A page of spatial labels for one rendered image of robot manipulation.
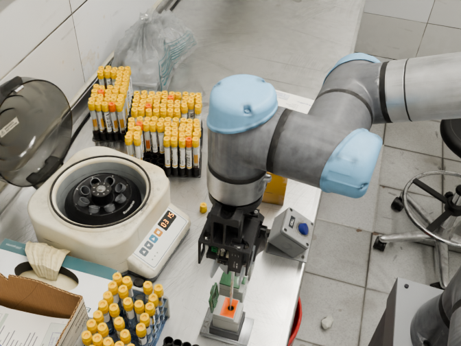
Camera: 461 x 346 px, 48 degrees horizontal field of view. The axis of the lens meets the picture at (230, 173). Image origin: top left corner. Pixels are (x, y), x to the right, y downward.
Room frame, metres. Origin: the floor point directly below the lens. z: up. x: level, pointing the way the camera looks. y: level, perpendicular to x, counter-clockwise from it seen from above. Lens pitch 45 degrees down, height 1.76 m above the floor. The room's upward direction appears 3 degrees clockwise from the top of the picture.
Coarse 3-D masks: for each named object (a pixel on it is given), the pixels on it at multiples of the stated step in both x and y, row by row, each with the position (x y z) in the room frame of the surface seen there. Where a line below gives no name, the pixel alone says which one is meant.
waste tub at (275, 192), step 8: (272, 176) 0.80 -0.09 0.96; (280, 176) 0.80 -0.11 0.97; (272, 184) 0.80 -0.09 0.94; (280, 184) 0.80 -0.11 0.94; (264, 192) 0.80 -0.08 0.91; (272, 192) 0.80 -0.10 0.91; (280, 192) 0.80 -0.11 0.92; (264, 200) 0.80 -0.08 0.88; (272, 200) 0.80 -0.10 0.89; (280, 200) 0.80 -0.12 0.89
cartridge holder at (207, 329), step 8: (208, 312) 0.51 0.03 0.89; (208, 320) 0.49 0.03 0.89; (248, 320) 0.50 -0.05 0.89; (208, 328) 0.47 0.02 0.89; (216, 328) 0.46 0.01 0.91; (240, 328) 0.47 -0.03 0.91; (248, 328) 0.48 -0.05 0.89; (208, 336) 0.46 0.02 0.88; (216, 336) 0.46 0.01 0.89; (224, 336) 0.46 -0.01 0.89; (232, 336) 0.45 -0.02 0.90; (240, 336) 0.46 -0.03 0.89; (248, 336) 0.46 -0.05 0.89; (240, 344) 0.45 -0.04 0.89
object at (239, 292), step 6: (222, 276) 0.55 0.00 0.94; (228, 276) 0.55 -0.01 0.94; (234, 276) 0.55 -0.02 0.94; (246, 276) 0.56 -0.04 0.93; (222, 282) 0.54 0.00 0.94; (228, 282) 0.54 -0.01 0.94; (234, 282) 0.54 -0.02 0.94; (246, 282) 0.55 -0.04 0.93; (222, 288) 0.54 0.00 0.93; (228, 288) 0.53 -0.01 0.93; (234, 288) 0.53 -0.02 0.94; (240, 288) 0.54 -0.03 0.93; (246, 288) 0.56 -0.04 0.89; (222, 294) 0.54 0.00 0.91; (228, 294) 0.53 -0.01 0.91; (234, 294) 0.53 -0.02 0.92; (240, 294) 0.53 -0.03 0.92; (240, 300) 0.53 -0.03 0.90
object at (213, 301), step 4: (216, 284) 0.50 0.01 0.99; (212, 288) 0.49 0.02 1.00; (216, 288) 0.50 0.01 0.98; (212, 292) 0.49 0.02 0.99; (216, 292) 0.50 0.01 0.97; (212, 296) 0.48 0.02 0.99; (216, 296) 0.50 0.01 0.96; (212, 300) 0.48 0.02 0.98; (216, 300) 0.49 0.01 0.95; (212, 304) 0.48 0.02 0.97; (216, 304) 0.49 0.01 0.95; (212, 308) 0.47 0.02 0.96; (212, 312) 0.47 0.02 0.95
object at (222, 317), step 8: (224, 304) 0.49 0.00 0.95; (232, 304) 0.49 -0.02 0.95; (240, 304) 0.49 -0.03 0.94; (216, 312) 0.47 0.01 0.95; (224, 312) 0.47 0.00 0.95; (232, 312) 0.47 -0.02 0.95; (240, 312) 0.48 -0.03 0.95; (216, 320) 0.47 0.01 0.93; (224, 320) 0.46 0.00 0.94; (232, 320) 0.46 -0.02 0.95; (240, 320) 0.48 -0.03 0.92; (224, 328) 0.46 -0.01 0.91; (232, 328) 0.46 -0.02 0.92
